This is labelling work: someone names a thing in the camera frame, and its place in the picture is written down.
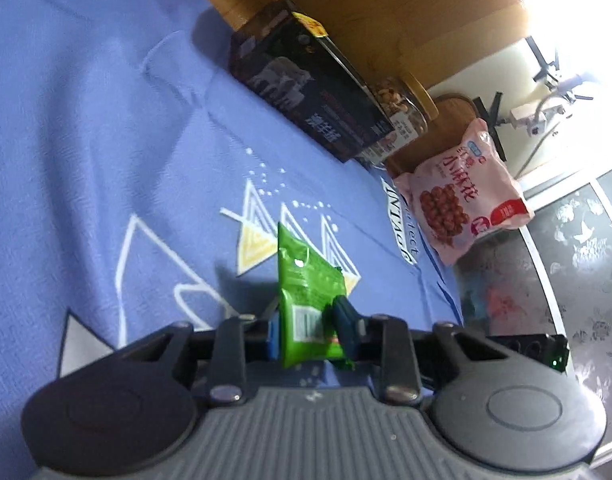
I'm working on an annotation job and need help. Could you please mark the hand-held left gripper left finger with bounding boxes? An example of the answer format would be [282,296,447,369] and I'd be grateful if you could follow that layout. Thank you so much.
[118,312,282,407]

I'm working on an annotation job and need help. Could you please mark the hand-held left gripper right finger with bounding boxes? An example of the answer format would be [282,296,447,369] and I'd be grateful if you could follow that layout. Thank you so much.
[331,296,513,407]

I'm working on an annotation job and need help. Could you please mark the bright green snack packet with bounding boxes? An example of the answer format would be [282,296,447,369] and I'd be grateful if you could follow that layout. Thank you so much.
[277,221,358,372]

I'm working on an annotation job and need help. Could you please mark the patterned glass door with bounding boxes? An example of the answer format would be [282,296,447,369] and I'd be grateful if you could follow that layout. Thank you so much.
[518,160,612,463]

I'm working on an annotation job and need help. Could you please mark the pink snack bag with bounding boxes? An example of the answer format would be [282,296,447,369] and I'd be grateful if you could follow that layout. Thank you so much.
[393,117,536,267]

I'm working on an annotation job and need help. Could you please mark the nut jar with yellow lid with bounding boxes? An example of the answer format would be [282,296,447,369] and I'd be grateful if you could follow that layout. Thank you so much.
[358,72,440,167]

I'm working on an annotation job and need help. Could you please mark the black stand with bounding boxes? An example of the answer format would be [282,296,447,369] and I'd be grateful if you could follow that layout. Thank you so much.
[473,91,508,162]

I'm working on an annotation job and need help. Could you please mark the round wooden board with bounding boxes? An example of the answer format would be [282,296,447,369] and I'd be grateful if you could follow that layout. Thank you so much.
[386,92,483,177]

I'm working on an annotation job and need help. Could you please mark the white clamp lamp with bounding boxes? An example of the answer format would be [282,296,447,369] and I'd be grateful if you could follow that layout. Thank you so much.
[510,35,598,137]

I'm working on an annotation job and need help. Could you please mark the black carton box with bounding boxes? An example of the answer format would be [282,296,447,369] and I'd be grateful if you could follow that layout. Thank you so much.
[228,0,398,164]

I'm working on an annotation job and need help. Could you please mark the blue printed bed sheet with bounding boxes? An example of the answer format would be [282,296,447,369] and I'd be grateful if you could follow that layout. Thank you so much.
[0,0,465,413]

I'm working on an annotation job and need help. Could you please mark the wooden headboard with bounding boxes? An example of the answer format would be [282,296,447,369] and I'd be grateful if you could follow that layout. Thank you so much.
[171,0,542,98]

